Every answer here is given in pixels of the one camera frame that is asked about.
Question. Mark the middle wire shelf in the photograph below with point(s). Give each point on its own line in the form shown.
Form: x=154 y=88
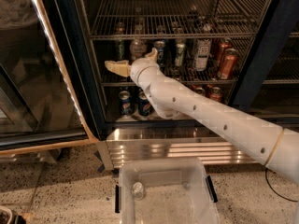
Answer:
x=186 y=74

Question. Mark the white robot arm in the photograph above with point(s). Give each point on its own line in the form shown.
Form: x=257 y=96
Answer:
x=272 y=146

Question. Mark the orange can bottom right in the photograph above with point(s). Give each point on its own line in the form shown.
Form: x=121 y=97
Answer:
x=215 y=94

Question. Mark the orange can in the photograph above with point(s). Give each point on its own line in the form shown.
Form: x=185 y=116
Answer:
x=200 y=90
x=215 y=94

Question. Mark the blue pepsi can right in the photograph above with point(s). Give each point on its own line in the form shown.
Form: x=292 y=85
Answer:
x=144 y=106

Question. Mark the orange can shelf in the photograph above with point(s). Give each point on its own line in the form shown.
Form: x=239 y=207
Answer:
x=221 y=45
x=229 y=60

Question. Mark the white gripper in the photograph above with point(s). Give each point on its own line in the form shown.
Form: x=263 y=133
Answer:
x=139 y=69

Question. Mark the wire shelf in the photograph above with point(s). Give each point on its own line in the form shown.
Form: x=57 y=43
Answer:
x=186 y=74
x=179 y=18

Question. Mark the clear plastic bin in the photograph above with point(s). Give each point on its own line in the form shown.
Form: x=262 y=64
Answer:
x=178 y=191

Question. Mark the dark object bottom left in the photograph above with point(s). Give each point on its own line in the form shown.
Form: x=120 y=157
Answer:
x=7 y=216

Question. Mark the clear water bottle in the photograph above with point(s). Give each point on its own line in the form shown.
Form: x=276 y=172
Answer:
x=137 y=48

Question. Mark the orange can bottom left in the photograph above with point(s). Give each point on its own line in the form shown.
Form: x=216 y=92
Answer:
x=200 y=90

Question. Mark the orange can rear middle shelf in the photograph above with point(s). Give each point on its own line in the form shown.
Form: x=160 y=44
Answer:
x=221 y=45

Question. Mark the green white can middle shelf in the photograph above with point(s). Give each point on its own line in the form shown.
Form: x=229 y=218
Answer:
x=180 y=52

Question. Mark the white carton drink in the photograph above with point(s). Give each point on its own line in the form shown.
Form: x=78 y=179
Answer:
x=201 y=53

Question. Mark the clear bottle in bin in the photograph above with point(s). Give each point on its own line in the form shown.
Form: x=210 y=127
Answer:
x=138 y=191

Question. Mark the green bottle rear left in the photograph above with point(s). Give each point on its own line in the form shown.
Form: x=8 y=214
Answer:
x=119 y=44

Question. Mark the glass fridge door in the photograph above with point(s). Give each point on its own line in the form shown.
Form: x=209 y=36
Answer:
x=38 y=105

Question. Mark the blue can middle shelf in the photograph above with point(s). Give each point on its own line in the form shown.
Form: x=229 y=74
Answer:
x=160 y=46

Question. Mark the blue pepsi can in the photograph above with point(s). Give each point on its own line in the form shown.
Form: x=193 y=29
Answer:
x=126 y=104
x=144 y=106

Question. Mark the blue pepsi can left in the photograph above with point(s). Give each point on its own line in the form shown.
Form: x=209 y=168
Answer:
x=126 y=104

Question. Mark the top wire shelf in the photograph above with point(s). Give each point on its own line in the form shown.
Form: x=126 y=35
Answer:
x=179 y=18

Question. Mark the orange can front middle shelf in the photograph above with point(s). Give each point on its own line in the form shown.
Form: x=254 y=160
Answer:
x=229 y=60

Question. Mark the steel fridge base grille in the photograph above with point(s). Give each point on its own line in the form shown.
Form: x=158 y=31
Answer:
x=125 y=145

